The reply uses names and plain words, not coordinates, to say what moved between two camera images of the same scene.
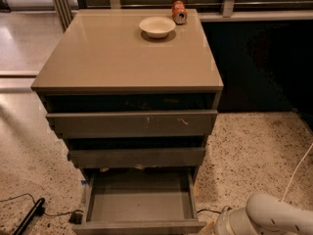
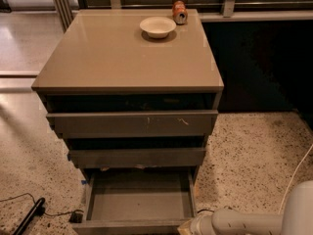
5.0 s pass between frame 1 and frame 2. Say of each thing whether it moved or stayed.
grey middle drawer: stayed
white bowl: stayed
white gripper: moved
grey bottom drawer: stayed
